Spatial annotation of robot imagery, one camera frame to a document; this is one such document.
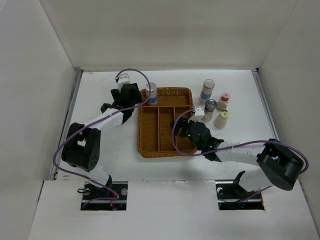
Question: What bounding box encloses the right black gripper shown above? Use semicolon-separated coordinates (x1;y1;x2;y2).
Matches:
170;115;203;151

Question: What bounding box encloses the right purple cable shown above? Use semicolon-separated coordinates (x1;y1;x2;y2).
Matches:
171;107;309;201

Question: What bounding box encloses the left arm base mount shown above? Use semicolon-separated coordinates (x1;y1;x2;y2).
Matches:
77;181;129;211

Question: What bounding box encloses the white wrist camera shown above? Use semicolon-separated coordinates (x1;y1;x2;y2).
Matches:
189;106;205;122
115;73;130;91

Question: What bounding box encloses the clear dome lid shaker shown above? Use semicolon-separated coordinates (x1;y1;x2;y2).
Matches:
201;99;217;122

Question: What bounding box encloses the blue label jar silver lid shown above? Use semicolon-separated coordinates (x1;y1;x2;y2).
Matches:
145;82;158;106

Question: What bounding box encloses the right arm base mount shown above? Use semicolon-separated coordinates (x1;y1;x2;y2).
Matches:
215;171;265;211

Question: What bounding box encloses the woven wicker divided tray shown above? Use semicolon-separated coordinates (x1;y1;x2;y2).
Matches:
137;87;194;158

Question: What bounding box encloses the black knob lid jar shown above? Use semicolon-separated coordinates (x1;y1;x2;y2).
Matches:
100;103;112;114

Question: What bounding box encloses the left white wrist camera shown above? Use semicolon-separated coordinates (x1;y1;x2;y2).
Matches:
115;73;130;91

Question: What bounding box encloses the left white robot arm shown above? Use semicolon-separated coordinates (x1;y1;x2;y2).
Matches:
61;83;143;200

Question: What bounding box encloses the purple cable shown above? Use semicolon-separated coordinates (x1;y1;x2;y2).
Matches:
53;68;151;210
171;107;309;201

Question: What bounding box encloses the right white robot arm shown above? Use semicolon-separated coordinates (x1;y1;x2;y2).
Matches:
170;117;304;198

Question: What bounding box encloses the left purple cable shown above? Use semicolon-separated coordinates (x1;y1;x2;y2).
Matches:
53;68;151;210

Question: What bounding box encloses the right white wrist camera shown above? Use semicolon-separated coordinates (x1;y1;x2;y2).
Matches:
189;106;205;122

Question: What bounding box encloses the pink lid spice bottle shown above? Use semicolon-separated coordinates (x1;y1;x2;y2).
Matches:
216;92;230;111

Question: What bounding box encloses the yellow lid spice bottle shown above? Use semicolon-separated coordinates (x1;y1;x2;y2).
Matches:
213;109;230;129

